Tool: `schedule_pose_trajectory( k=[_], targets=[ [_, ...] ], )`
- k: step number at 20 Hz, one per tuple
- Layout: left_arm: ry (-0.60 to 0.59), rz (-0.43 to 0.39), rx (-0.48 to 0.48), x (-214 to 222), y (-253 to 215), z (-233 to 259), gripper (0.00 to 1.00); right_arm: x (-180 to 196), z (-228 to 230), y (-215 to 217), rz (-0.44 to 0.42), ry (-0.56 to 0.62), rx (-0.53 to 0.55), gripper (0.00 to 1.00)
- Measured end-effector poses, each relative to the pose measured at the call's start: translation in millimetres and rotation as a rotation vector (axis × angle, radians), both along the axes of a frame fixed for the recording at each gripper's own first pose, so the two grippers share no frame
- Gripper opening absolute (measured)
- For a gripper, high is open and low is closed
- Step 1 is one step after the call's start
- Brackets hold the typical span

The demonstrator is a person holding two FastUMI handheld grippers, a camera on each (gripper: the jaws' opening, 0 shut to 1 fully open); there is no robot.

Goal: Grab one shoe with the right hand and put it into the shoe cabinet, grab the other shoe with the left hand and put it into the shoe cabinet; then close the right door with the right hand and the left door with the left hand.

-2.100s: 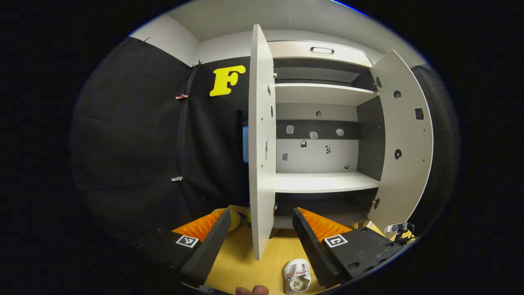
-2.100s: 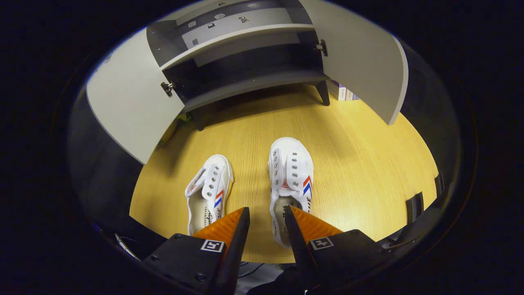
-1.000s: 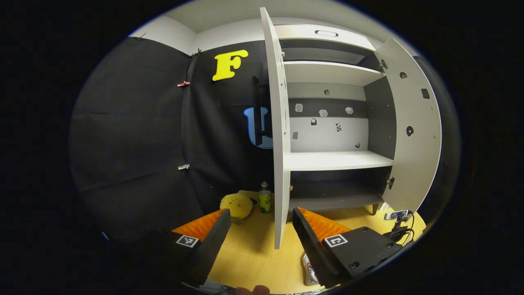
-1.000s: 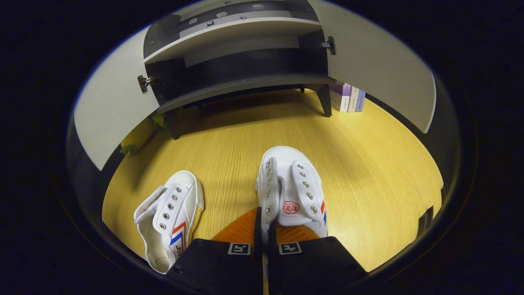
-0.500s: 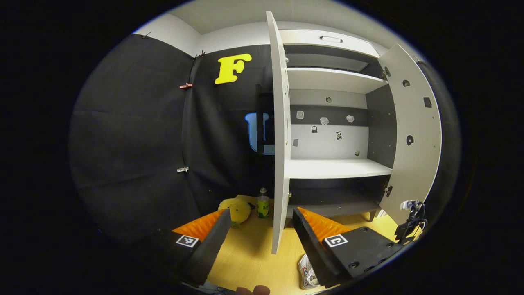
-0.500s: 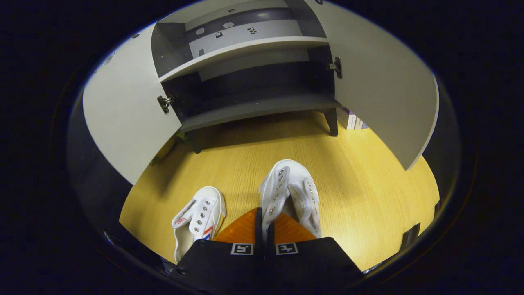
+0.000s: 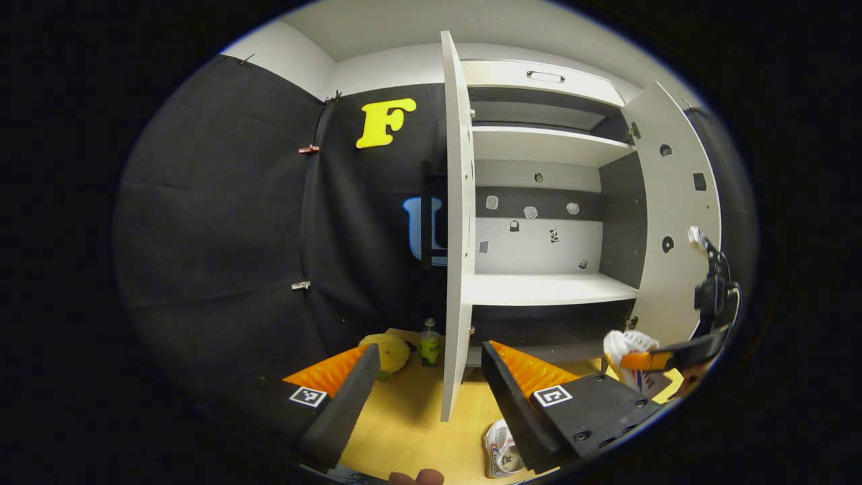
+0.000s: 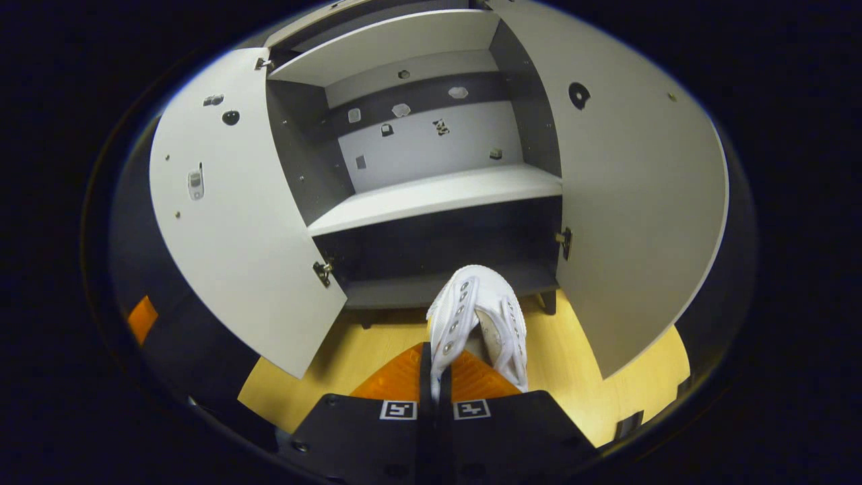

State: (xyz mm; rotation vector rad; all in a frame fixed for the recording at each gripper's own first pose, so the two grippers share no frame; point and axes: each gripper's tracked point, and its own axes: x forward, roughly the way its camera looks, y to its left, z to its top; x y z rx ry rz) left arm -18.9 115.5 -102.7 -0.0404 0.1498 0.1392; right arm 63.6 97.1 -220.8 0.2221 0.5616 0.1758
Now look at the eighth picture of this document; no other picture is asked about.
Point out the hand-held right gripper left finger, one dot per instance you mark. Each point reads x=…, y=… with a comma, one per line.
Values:
x=363, y=438

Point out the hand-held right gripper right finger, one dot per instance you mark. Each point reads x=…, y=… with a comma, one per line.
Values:
x=512, y=431

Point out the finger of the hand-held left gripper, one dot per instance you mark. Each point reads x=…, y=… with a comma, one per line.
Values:
x=143, y=320

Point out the white shoe cabinet door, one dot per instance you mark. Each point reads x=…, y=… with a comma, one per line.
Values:
x=640, y=202
x=236, y=222

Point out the white canvas shoe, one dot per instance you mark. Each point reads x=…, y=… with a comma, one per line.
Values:
x=471, y=289

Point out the metal door hinge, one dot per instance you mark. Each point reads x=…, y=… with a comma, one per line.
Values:
x=564, y=242
x=261, y=64
x=322, y=271

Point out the black backdrop cloth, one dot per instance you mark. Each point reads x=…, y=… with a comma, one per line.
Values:
x=182, y=357

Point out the dark bracket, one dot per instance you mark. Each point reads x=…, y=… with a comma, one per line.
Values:
x=630, y=424

